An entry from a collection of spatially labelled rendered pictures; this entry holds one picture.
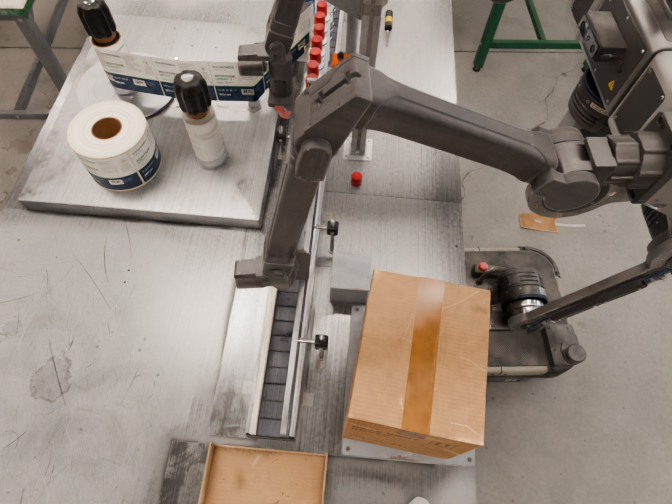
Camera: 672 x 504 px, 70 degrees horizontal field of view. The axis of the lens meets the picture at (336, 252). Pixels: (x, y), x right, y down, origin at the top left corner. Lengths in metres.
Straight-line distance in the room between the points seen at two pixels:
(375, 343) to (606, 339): 1.65
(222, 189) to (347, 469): 0.80
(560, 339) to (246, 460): 1.28
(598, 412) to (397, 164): 1.36
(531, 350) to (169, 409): 1.33
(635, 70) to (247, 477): 1.07
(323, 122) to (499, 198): 2.05
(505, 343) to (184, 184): 1.30
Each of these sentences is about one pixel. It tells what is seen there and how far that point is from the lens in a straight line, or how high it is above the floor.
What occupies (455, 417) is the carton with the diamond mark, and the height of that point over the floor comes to 1.12.
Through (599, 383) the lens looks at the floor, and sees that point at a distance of 2.36.
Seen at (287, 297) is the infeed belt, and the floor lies 0.88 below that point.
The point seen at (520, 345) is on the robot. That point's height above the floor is 0.24.
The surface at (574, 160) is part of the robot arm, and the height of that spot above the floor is 1.47.
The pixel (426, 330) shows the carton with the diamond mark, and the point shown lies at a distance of 0.95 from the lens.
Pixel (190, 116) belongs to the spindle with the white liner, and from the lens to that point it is 1.32.
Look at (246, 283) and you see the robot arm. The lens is 1.02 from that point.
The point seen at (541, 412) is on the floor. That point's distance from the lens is 2.22.
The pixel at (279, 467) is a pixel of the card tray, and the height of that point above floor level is 0.83.
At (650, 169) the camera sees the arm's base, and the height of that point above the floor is 1.47.
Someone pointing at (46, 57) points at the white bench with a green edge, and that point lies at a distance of 2.55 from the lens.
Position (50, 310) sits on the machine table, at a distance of 1.43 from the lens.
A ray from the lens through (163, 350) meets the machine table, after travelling 1.28.
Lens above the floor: 2.00
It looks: 62 degrees down
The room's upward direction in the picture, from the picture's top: 3 degrees clockwise
